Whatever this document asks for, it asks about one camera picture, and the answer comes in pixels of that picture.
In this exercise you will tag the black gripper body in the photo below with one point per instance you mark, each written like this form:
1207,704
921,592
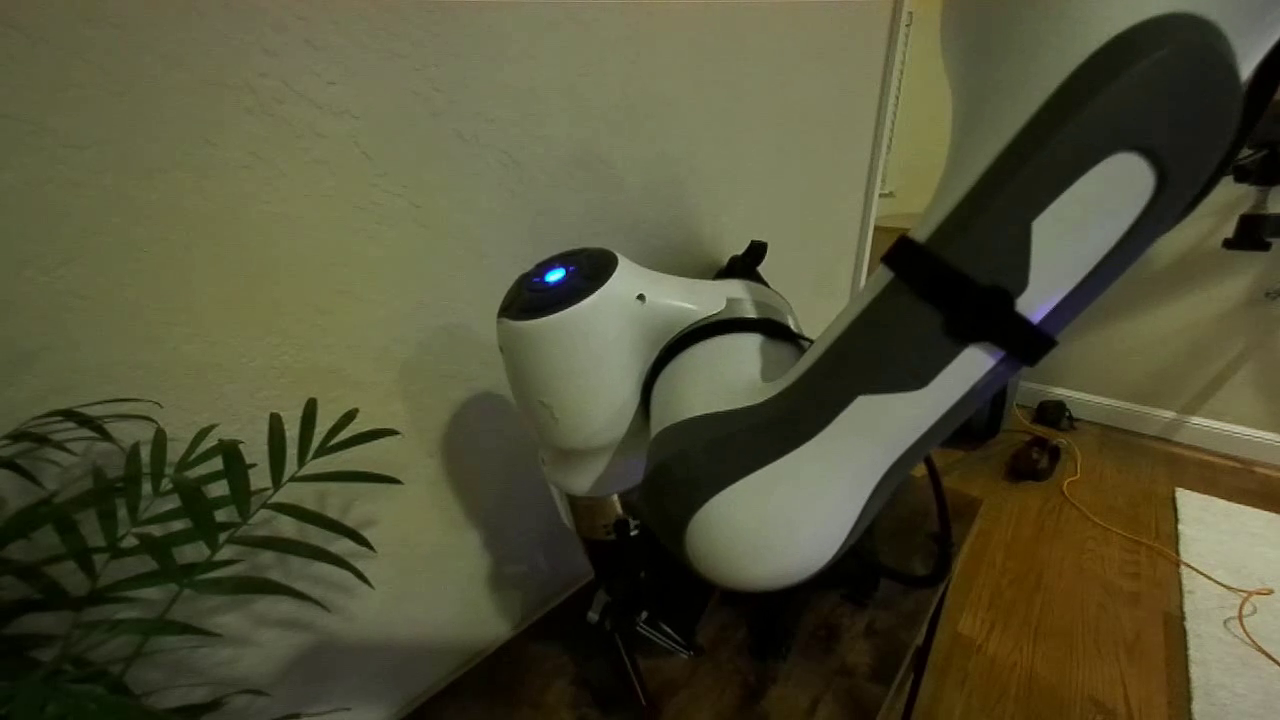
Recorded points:
646,590

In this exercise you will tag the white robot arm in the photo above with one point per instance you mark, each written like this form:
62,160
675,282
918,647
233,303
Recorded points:
744,454

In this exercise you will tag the white floor rug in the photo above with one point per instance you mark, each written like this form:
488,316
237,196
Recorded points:
1228,570

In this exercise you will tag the dark object on floor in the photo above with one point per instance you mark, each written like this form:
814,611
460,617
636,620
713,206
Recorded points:
1033,460

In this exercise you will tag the green potted palm plant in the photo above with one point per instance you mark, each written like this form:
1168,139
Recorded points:
123,531

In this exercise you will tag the black backpack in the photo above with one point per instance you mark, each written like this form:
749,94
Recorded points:
744,296

